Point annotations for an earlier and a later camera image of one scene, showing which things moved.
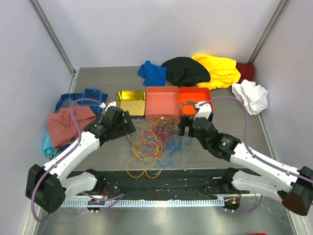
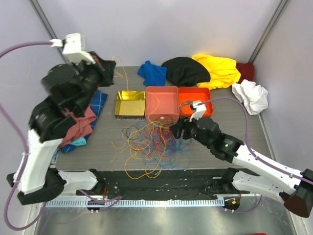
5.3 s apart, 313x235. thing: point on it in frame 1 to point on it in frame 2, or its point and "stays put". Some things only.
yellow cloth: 223,71 stays put
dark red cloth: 246,71 stays put
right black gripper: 186,121 stays put
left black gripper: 128,128 to 107,68
